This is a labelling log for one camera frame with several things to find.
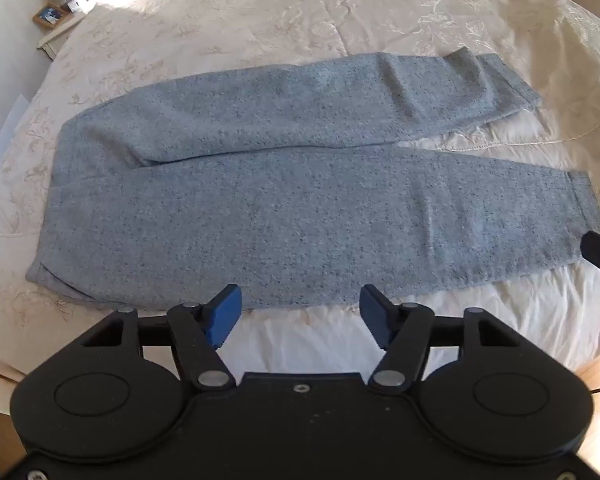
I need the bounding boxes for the grey pants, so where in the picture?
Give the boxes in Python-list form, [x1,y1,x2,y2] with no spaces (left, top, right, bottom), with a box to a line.
[25,46,600,311]

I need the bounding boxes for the cream embroidered bedspread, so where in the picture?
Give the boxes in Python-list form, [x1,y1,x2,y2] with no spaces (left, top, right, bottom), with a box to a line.
[0,0,600,378]

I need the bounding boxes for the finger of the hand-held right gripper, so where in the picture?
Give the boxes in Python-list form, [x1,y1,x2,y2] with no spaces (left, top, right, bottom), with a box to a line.
[579,230,600,311]

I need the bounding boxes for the white bedside table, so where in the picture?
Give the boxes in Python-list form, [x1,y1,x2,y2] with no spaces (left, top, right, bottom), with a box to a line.
[36,10,88,61]

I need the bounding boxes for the wooden picture frame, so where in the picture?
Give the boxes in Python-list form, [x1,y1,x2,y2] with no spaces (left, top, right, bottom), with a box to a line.
[32,4,73,28]

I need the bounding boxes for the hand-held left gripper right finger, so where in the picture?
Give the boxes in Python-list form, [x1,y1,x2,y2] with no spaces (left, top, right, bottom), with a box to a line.
[359,284,523,392]

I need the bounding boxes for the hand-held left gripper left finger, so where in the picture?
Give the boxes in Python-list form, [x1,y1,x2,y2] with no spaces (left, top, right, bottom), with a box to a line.
[82,284,243,391]

